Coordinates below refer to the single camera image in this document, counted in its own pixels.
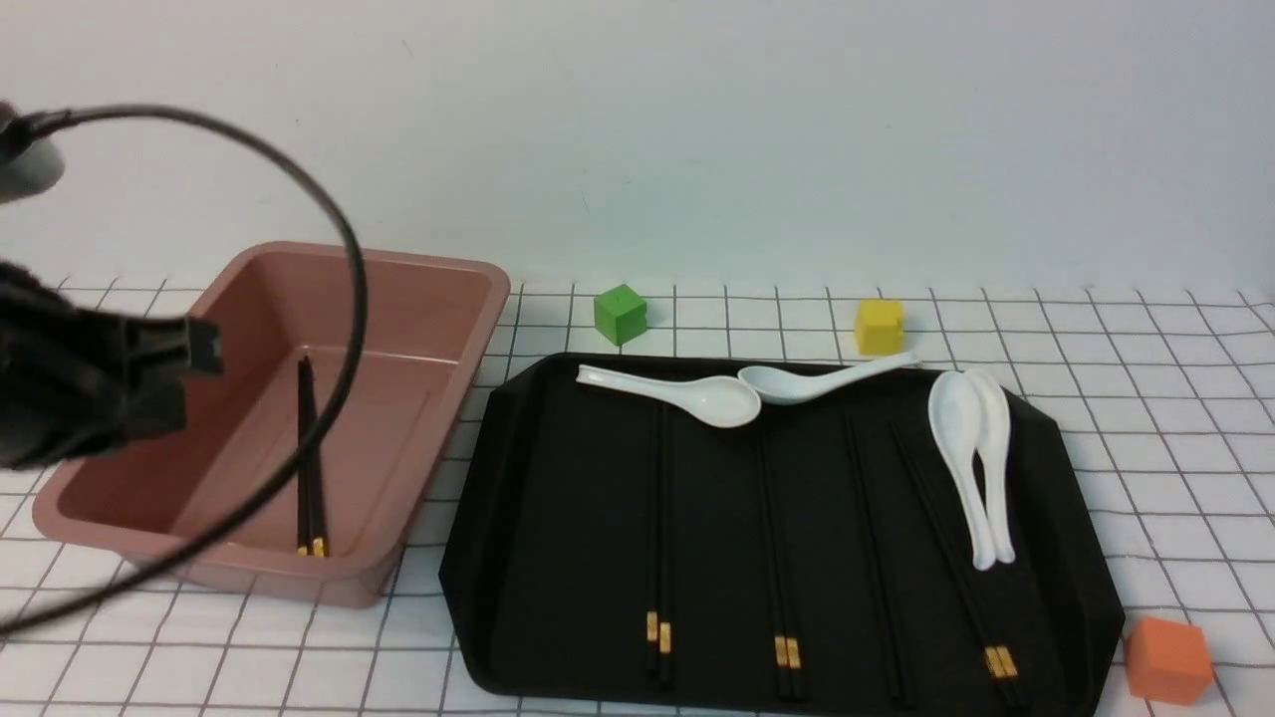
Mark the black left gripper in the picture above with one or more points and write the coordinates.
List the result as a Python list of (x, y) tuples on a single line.
[(77, 382)]

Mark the black chopstick pair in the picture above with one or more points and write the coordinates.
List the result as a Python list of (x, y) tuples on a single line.
[(789, 678), (658, 630), (312, 531), (1002, 673)]

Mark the pink plastic bin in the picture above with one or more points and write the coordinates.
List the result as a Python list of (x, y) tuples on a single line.
[(430, 320)]

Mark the green cube block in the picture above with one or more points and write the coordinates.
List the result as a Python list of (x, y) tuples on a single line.
[(620, 314)]

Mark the black plastic tray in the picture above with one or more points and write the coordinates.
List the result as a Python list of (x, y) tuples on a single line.
[(545, 572)]

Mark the white ceramic spoon far left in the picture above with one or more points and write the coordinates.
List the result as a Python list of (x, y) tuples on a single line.
[(720, 401)]

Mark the white ceramic spoon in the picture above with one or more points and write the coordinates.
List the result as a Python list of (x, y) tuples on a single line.
[(955, 416), (720, 401), (782, 387), (992, 450)]

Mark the white ceramic spoon centre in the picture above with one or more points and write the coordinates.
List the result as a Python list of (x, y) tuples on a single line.
[(782, 387)]

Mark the yellow cube block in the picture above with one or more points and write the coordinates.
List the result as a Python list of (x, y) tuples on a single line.
[(879, 327)]

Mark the single black chopstick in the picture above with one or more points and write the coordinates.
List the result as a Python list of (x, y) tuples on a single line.
[(899, 686)]

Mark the white ceramic spoon inner right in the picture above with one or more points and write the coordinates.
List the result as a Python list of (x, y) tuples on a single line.
[(955, 416)]

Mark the white ceramic spoon outer right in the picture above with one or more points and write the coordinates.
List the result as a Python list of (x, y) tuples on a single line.
[(992, 450)]

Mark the white checked tablecloth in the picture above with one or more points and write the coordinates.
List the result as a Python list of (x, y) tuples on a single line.
[(1164, 400)]

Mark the orange cube block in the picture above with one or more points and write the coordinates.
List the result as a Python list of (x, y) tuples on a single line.
[(1168, 661)]

